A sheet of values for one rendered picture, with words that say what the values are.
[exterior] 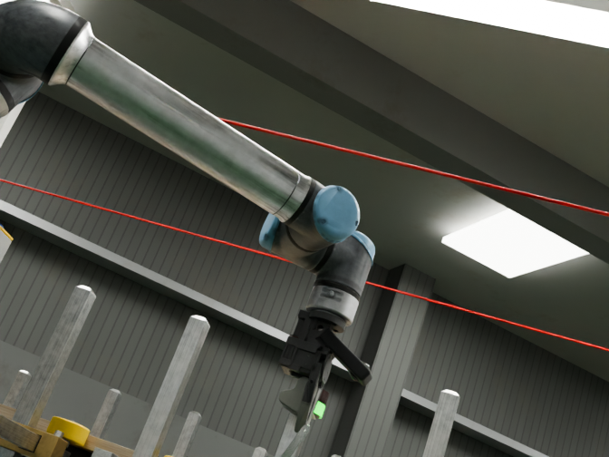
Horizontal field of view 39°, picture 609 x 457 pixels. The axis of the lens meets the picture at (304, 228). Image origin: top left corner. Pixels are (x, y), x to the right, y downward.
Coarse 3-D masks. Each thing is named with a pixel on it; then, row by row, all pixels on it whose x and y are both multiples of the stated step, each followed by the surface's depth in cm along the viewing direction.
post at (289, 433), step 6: (294, 414) 156; (312, 414) 159; (288, 420) 156; (294, 420) 156; (288, 426) 156; (294, 426) 156; (288, 432) 155; (294, 432) 155; (282, 438) 155; (288, 438) 155; (282, 444) 154; (288, 444) 154; (300, 444) 155; (282, 450) 154; (300, 450) 157; (276, 456) 154; (294, 456) 153
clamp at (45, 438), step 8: (40, 432) 159; (0, 440) 160; (40, 440) 159; (48, 440) 159; (56, 440) 158; (8, 448) 159; (16, 448) 159; (40, 448) 158; (48, 448) 158; (56, 448) 159; (64, 448) 162; (32, 456) 158; (40, 456) 157; (48, 456) 157; (56, 456) 160
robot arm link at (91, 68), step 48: (0, 48) 129; (48, 48) 127; (96, 48) 131; (96, 96) 132; (144, 96) 132; (192, 144) 135; (240, 144) 138; (240, 192) 141; (288, 192) 140; (336, 192) 142; (336, 240) 143
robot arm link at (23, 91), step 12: (0, 72) 135; (0, 84) 136; (12, 84) 137; (24, 84) 139; (36, 84) 143; (0, 96) 136; (12, 96) 138; (24, 96) 142; (0, 108) 138; (12, 108) 141
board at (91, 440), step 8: (0, 408) 181; (8, 408) 181; (8, 416) 180; (40, 424) 178; (48, 424) 178; (88, 440) 176; (96, 440) 176; (104, 440) 176; (80, 448) 180; (88, 448) 175; (104, 448) 175; (112, 448) 175; (120, 448) 174; (120, 456) 174; (128, 456) 174
